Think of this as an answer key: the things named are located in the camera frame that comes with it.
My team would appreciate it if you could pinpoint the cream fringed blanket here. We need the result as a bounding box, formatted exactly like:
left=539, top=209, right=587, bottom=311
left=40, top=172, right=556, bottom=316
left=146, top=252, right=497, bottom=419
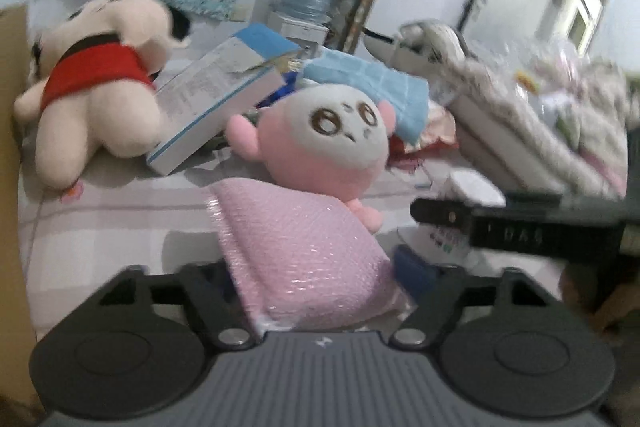
left=392, top=20, right=639, bottom=198

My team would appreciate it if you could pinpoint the white water dispenser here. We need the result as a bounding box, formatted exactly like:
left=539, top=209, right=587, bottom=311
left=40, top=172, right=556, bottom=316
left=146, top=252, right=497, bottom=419
left=267, top=11, right=329, bottom=46

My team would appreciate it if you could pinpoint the pink round plush toy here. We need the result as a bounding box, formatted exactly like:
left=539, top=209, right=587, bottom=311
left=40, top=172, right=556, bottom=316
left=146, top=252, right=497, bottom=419
left=224, top=84, right=396, bottom=233

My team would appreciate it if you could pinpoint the blue white cardboard box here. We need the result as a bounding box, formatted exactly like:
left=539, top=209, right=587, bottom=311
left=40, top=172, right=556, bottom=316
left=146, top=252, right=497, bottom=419
left=145, top=24, right=299, bottom=176

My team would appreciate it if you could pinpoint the cream doll red shirt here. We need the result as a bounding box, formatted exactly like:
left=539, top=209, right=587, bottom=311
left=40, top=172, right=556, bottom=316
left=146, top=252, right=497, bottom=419
left=13, top=0, right=191, bottom=190

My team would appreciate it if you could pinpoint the light blue towel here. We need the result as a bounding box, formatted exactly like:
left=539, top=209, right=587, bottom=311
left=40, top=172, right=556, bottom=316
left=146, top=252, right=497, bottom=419
left=299, top=49, right=430, bottom=145

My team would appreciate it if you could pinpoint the large brown cardboard box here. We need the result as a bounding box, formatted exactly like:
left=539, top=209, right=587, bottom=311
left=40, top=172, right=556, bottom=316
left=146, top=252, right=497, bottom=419
left=1, top=4, right=40, bottom=426

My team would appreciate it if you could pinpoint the patterned folded board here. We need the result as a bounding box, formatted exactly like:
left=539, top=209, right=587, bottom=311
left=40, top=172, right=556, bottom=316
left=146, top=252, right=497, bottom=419
left=324, top=0, right=375, bottom=54

